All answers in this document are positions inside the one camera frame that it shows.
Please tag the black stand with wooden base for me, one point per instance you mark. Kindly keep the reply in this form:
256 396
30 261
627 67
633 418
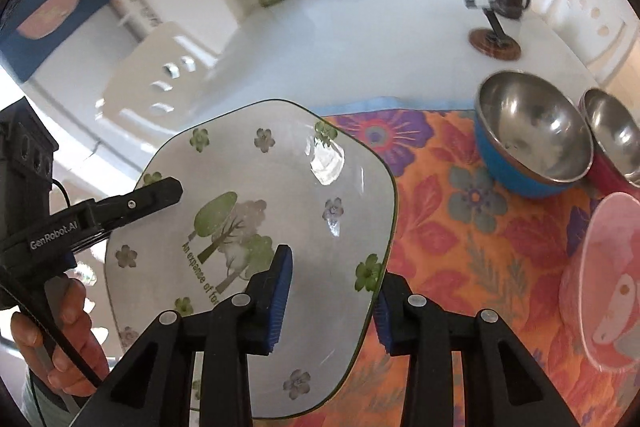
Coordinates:
495 48

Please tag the orange floral tablecloth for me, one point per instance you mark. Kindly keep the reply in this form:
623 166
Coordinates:
450 257

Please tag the person's left hand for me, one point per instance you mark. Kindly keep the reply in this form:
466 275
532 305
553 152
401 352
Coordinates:
75 337

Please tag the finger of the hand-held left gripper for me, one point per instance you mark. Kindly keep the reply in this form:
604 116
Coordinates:
145 199

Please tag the white corner shelf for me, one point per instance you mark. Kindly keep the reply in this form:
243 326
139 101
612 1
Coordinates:
137 2

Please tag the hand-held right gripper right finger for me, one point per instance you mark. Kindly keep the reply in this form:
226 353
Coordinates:
382 317

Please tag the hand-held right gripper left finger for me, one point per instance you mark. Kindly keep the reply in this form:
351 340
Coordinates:
281 292

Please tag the pink plastic bowl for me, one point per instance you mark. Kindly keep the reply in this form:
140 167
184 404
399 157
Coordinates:
600 257

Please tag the blue stainless steel bowl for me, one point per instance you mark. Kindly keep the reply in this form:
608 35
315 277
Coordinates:
525 127

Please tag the white tree printed plate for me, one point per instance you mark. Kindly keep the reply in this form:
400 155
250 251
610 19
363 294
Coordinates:
300 207

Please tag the red stainless steel bowl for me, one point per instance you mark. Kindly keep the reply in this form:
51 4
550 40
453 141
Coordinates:
615 132

